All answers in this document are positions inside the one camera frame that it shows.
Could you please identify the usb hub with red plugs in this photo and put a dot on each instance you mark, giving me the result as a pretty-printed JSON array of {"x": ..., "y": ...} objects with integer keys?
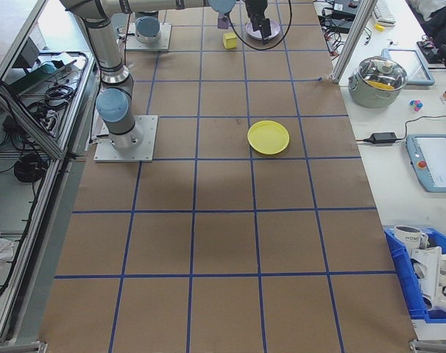
[{"x": 334, "y": 36}]

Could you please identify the yellow foam block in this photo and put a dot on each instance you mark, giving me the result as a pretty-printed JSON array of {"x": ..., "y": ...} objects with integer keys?
[{"x": 229, "y": 40}]

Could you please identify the green box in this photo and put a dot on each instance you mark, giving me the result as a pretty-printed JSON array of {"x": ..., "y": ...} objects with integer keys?
[{"x": 35, "y": 79}]

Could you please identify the white square base plate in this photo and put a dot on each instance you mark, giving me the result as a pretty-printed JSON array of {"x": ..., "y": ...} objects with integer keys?
[
  {"x": 164, "y": 40},
  {"x": 145, "y": 147}
]

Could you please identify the V-shaped metal bar frame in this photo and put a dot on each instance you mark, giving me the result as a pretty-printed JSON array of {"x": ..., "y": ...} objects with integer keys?
[{"x": 55, "y": 151}]

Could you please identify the yellow plastic plate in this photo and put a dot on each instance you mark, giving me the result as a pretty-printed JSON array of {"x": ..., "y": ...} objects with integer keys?
[{"x": 268, "y": 138}]

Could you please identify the white plastic pipe fitting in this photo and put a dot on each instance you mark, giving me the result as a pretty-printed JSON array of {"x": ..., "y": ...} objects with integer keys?
[{"x": 432, "y": 272}]

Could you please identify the small colourful toy ball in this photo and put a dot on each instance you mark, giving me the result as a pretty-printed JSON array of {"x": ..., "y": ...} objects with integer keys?
[{"x": 415, "y": 105}]

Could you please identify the white printed mug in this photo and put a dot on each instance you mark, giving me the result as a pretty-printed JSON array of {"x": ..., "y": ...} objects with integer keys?
[{"x": 407, "y": 239}]

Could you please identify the white keyboard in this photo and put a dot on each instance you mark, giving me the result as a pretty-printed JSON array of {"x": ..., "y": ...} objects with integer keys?
[{"x": 385, "y": 11}]

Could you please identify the purple plastic plate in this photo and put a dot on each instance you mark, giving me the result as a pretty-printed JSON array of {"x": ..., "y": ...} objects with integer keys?
[{"x": 276, "y": 31}]

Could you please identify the aluminium gantry post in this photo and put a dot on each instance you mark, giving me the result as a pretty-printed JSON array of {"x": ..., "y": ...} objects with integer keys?
[{"x": 350, "y": 40}]

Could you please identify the blue storage bin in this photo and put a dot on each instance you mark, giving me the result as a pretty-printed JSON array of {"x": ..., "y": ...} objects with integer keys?
[{"x": 396, "y": 279}]

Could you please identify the small yellow desk block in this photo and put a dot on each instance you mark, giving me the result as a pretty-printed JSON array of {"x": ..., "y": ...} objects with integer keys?
[{"x": 379, "y": 26}]

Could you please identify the purple foam block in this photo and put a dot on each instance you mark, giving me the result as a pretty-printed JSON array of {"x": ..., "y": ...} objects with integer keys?
[{"x": 223, "y": 24}]

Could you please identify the black power adapter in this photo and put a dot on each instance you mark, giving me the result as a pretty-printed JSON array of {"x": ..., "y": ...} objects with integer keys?
[
  {"x": 383, "y": 138},
  {"x": 340, "y": 25}
]

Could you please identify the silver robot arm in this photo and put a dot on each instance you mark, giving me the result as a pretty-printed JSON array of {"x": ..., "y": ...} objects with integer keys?
[
  {"x": 147, "y": 27},
  {"x": 109, "y": 55}
]

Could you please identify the small electronics board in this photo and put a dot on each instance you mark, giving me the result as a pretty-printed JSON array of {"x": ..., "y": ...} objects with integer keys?
[{"x": 429, "y": 49}]

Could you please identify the steel pot with lid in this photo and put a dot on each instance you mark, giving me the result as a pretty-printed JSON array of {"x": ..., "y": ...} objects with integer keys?
[{"x": 374, "y": 92}]

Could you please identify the black laptop with sticker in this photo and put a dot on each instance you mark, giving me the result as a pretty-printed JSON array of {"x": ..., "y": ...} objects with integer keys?
[{"x": 342, "y": 8}]

